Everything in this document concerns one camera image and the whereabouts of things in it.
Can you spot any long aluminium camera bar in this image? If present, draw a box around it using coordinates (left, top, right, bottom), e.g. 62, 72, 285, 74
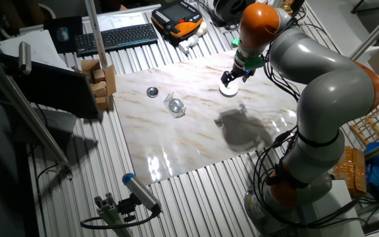
0, 45, 74, 180

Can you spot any grey monitor base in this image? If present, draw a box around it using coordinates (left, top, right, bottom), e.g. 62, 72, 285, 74
11, 107, 78, 145

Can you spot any black flat monitor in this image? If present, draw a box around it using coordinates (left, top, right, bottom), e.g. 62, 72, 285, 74
0, 52, 101, 120

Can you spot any white pedestal box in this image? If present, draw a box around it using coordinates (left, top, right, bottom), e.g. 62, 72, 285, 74
303, 179, 366, 237

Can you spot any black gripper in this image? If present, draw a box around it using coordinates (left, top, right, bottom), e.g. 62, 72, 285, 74
220, 62, 257, 88

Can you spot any grey computer mouse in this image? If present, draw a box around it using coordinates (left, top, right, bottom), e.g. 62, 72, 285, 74
57, 26, 70, 43

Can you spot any black camera cable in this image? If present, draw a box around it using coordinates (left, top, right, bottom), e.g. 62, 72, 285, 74
80, 210, 161, 230

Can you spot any white round plate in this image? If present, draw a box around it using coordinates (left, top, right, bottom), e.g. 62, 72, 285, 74
218, 80, 240, 97

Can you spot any wooden dish rack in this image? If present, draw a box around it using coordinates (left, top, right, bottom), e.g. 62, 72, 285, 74
349, 107, 379, 147

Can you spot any yellow wrapped package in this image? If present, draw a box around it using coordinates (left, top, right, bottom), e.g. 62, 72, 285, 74
332, 145, 368, 198

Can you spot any silver depth camera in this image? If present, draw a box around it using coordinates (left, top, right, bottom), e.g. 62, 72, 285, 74
18, 41, 32, 76

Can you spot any small brown cardboard box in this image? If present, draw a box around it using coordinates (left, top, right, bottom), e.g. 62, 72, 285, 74
95, 95, 110, 111
92, 68, 107, 83
80, 59, 101, 72
90, 81, 107, 98

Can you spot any black mouse pad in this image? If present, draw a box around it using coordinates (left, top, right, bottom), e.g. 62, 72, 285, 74
43, 15, 84, 54

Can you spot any printed paper sheet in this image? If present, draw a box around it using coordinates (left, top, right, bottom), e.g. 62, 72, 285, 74
97, 12, 147, 32

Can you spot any gold foil packet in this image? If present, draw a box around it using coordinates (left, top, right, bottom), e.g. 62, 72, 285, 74
280, 0, 295, 16

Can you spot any clear plastic box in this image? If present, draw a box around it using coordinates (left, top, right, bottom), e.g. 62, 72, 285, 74
163, 91, 187, 119

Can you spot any aluminium profile stub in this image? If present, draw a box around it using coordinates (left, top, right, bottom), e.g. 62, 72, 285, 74
93, 192, 134, 237

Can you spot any silver camera with blue cap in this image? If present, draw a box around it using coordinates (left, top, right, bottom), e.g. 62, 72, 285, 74
122, 172, 163, 213

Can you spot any tall aluminium profile post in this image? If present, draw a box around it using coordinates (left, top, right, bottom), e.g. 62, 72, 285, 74
84, 0, 109, 70

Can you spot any marble pattern mat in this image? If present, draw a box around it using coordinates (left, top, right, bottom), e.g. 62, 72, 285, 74
112, 45, 301, 186

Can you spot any black camera clamp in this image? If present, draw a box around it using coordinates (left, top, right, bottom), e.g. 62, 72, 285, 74
116, 194, 141, 223

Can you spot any black computer keyboard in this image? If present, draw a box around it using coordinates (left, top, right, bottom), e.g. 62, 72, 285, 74
74, 22, 159, 57

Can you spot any white paper stack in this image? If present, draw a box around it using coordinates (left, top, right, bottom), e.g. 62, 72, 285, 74
0, 29, 74, 72

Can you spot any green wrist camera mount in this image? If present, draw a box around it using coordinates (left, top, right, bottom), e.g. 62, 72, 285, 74
235, 49, 265, 70

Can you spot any orange and black teach pendant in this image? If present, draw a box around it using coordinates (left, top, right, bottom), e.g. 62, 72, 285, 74
151, 0, 204, 40

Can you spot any slanted aluminium frame bar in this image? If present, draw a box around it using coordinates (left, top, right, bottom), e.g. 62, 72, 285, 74
349, 1, 379, 62

